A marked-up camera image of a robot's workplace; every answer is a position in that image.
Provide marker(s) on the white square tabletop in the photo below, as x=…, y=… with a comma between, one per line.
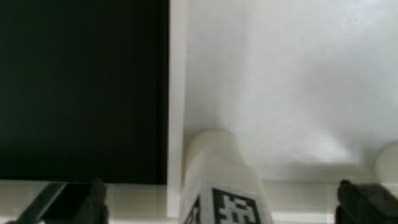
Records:
x=284, y=100

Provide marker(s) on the white U-shaped obstacle fence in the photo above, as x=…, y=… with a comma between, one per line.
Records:
x=136, y=203

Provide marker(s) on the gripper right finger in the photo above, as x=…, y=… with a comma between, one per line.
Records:
x=369, y=204

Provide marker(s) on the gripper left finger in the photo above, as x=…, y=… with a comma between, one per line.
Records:
x=69, y=204

